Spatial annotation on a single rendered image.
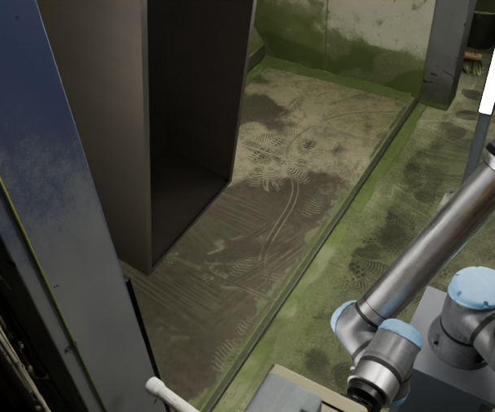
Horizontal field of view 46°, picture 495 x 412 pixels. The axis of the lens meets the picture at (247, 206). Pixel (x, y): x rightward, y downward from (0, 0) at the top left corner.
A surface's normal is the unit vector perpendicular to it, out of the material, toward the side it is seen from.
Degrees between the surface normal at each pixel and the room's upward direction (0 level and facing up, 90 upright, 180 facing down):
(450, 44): 90
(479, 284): 5
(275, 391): 0
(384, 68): 90
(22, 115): 90
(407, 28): 90
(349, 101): 0
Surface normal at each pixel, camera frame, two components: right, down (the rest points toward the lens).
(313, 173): -0.06, -0.72
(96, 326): 0.86, 0.32
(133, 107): -0.51, 0.62
